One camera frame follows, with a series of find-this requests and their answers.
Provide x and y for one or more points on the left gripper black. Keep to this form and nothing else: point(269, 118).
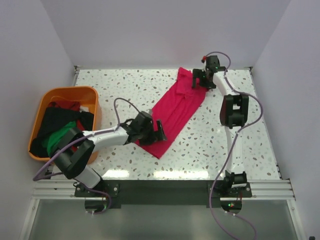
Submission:
point(155, 133)

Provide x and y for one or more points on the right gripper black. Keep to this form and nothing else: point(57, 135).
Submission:
point(200, 80)

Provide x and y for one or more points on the pink red t shirt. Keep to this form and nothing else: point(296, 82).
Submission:
point(174, 110)

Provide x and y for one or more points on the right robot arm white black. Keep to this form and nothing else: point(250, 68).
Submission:
point(233, 117)

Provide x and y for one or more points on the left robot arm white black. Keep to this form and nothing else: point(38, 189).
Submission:
point(72, 153)

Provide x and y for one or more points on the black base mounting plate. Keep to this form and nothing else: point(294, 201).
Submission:
point(114, 194)

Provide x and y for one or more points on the orange plastic bin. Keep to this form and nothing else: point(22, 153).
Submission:
point(85, 95)

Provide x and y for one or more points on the white cloth in bin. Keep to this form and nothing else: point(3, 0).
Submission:
point(83, 109)

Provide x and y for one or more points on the dark red t shirt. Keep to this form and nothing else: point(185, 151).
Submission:
point(68, 105)

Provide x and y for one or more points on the black t shirt in bin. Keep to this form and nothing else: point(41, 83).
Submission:
point(54, 119)

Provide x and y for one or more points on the green t shirt in bin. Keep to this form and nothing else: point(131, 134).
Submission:
point(50, 141)

